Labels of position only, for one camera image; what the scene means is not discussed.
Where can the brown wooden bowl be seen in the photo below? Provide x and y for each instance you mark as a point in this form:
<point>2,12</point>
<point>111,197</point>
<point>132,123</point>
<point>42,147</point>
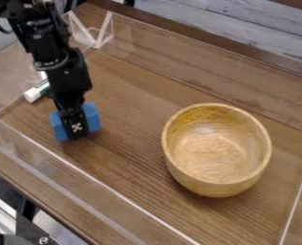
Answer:
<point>216,149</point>

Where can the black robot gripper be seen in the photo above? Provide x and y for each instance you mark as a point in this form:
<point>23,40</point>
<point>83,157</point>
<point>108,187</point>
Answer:
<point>68,77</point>

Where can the blue rectangular block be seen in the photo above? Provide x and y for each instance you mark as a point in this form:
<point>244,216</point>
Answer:
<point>92,117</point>

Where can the clear acrylic corner bracket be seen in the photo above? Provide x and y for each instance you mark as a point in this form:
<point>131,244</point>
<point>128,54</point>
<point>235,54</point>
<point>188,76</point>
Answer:
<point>88,37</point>

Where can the green and white marker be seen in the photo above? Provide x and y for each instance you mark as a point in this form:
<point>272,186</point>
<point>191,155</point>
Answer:
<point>39,90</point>

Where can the black metal table frame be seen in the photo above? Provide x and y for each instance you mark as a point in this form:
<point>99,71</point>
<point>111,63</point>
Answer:
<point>26,211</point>

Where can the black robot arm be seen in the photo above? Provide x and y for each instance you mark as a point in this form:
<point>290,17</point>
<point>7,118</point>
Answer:
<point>35,22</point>

